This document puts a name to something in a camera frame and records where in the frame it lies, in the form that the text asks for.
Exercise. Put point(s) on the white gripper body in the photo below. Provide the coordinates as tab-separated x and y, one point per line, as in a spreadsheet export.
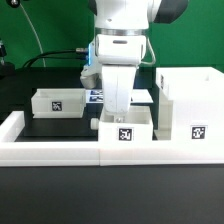
119	57

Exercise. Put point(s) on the white front drawer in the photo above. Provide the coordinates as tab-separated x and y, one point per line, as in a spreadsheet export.
135	127

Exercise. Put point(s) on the white drawer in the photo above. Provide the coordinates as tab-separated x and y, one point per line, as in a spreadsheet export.
135	127
59	103

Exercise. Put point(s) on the white drawer cabinet box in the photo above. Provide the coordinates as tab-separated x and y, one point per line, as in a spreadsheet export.
191	104

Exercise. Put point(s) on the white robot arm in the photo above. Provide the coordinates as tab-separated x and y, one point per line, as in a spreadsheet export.
126	18

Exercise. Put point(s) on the white rear drawer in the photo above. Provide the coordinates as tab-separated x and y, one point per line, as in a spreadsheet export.
59	103

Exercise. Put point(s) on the black camera stand left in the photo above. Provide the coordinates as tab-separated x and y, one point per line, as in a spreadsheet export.
6	68

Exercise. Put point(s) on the white U-shaped border frame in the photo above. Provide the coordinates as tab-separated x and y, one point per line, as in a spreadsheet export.
15	153

